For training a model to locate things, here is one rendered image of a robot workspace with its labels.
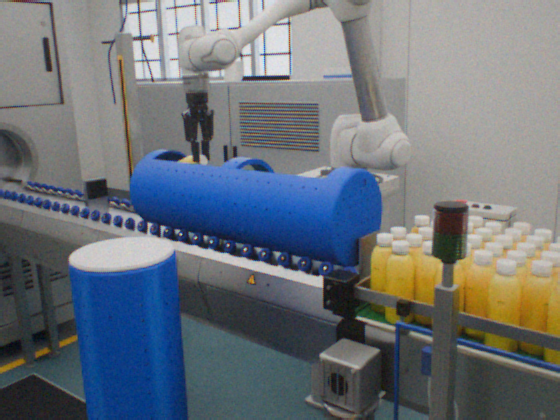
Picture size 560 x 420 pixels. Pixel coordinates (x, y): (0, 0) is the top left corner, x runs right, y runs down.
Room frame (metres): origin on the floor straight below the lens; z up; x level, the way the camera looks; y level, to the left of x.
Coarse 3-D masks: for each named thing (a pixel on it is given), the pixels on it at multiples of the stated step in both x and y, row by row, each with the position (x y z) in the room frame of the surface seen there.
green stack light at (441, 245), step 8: (432, 232) 1.00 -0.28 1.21; (432, 240) 1.00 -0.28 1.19; (440, 240) 0.98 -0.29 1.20; (448, 240) 0.97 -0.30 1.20; (456, 240) 0.97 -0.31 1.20; (464, 240) 0.97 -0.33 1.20; (432, 248) 1.00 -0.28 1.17; (440, 248) 0.98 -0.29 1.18; (448, 248) 0.97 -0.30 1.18; (456, 248) 0.97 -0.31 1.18; (464, 248) 0.97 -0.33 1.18; (440, 256) 0.98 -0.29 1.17; (448, 256) 0.97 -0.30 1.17; (456, 256) 0.97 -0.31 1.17; (464, 256) 0.97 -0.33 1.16
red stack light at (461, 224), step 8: (440, 216) 0.98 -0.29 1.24; (448, 216) 0.97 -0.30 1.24; (456, 216) 0.97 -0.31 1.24; (464, 216) 0.97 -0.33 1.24; (432, 224) 1.00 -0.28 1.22; (440, 224) 0.98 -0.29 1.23; (448, 224) 0.97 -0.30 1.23; (456, 224) 0.97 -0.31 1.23; (464, 224) 0.97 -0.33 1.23; (440, 232) 0.98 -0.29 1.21; (448, 232) 0.97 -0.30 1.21; (456, 232) 0.97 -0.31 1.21; (464, 232) 0.97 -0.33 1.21
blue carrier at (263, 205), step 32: (160, 160) 1.96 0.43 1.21; (256, 160) 1.81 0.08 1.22; (160, 192) 1.87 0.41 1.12; (192, 192) 1.77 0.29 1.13; (224, 192) 1.69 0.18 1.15; (256, 192) 1.61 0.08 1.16; (288, 192) 1.55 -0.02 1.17; (320, 192) 1.49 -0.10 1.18; (352, 192) 1.51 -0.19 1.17; (160, 224) 1.96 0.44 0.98; (192, 224) 1.80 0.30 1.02; (224, 224) 1.69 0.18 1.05; (256, 224) 1.59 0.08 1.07; (288, 224) 1.52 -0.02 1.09; (320, 224) 1.45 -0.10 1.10; (352, 224) 1.51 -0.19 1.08; (320, 256) 1.49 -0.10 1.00; (352, 256) 1.51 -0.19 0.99
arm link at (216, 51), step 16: (288, 0) 2.09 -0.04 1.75; (304, 0) 2.10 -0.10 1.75; (256, 16) 1.97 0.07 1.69; (272, 16) 2.01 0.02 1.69; (288, 16) 2.10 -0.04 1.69; (224, 32) 1.79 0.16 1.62; (240, 32) 1.83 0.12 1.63; (256, 32) 1.88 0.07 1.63; (192, 48) 1.81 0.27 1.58; (208, 48) 1.73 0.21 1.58; (224, 48) 1.72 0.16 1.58; (240, 48) 1.82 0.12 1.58; (208, 64) 1.75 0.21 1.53; (224, 64) 1.74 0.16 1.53
